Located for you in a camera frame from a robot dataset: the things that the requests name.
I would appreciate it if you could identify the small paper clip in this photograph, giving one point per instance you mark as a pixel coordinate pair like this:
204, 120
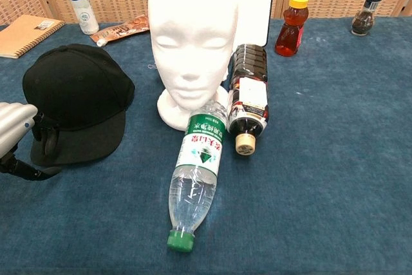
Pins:
151, 66

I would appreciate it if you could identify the dark drink bottle beige cap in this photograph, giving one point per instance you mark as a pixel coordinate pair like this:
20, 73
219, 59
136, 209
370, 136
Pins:
248, 94

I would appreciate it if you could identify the brown spiral notebook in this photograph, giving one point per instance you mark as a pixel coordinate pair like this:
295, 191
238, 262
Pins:
25, 35

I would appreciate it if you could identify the small white board black frame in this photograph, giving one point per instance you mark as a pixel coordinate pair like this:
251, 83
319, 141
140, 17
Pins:
257, 4

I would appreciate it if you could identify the white foam mannequin head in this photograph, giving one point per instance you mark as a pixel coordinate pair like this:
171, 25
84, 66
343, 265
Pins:
190, 49

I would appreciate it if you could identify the honey bottle yellow cap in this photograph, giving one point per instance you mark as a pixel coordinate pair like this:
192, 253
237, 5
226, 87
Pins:
288, 36

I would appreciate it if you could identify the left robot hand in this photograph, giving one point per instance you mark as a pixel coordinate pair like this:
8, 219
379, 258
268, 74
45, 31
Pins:
13, 123

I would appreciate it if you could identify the orange sauce pouch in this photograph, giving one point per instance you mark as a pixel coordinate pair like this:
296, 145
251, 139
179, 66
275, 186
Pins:
125, 28

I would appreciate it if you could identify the black baseball cap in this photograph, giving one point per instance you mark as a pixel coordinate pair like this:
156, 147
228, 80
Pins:
80, 88

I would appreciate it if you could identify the white bottle blue cap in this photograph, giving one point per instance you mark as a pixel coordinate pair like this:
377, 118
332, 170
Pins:
82, 7

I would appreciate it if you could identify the blue table cloth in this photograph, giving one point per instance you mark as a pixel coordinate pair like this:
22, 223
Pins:
322, 159

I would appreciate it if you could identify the clear water bottle green cap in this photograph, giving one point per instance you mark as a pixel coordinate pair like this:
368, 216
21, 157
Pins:
196, 172

